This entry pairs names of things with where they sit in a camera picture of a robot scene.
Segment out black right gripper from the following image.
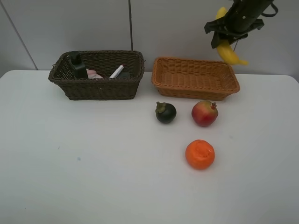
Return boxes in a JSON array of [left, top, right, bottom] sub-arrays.
[[204, 9, 264, 49]]

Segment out yellow banana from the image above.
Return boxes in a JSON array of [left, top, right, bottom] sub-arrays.
[[214, 7, 249, 66]]

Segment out red pomegranate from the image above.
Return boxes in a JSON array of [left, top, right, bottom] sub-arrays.
[[191, 100, 218, 127]]

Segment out dark purple mangosteen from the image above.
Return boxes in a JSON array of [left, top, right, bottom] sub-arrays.
[[155, 102, 177, 124]]

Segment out white marker pink caps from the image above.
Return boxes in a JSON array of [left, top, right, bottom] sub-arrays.
[[109, 65, 124, 79]]

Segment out orange tangerine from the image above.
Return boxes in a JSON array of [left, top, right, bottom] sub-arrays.
[[185, 140, 215, 170]]

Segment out pink bottle white cap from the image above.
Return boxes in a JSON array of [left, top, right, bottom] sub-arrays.
[[86, 69, 103, 79]]

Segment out dark green bottle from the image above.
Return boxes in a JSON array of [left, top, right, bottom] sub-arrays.
[[68, 51, 88, 79]]

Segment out black whiteboard eraser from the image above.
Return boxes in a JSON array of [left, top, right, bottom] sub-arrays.
[[116, 71, 130, 78]]

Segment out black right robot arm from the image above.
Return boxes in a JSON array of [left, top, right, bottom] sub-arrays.
[[204, 0, 278, 49]]

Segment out orange wicker basket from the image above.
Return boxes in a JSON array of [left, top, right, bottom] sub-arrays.
[[151, 57, 240, 101]]

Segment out dark brown wicker basket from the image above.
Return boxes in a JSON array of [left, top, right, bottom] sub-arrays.
[[48, 50, 144, 100]]

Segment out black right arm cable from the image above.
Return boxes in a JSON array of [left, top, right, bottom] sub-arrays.
[[233, 0, 279, 51]]

